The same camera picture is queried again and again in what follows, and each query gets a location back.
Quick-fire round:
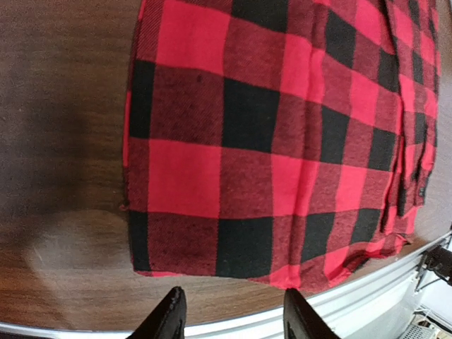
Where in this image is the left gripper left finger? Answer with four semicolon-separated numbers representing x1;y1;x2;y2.
127;286;187;339

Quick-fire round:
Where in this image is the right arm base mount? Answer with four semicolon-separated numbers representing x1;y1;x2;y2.
415;245;451;292

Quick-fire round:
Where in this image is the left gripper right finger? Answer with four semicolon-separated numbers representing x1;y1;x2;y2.
283;288;340;339

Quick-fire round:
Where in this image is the red black plaid shirt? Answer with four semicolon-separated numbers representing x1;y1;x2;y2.
123;1;441;292

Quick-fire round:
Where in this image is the aluminium front rail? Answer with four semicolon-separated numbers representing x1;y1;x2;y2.
0;231;452;339

